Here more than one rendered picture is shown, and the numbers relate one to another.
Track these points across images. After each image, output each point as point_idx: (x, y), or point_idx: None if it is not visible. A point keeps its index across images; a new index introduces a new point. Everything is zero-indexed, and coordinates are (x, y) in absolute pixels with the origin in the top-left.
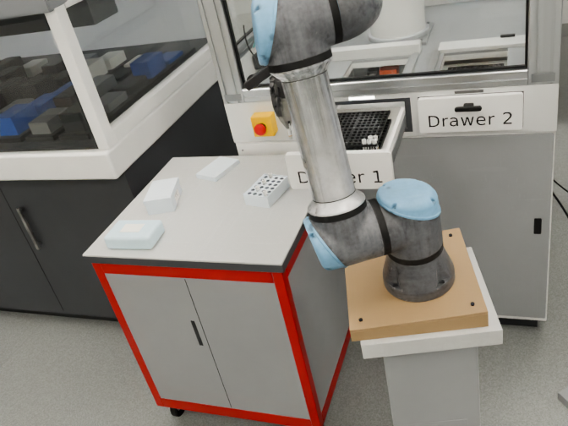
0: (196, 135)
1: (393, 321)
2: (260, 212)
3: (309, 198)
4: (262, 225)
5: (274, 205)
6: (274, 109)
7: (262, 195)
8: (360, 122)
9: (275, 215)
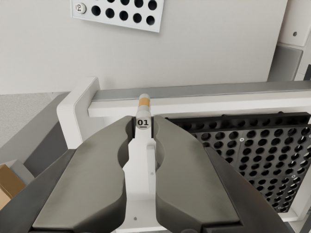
0: None
1: None
2: (61, 3)
3: (122, 82)
4: (25, 25)
5: (89, 23)
6: (22, 193)
7: (77, 0)
8: (255, 183)
9: (62, 39)
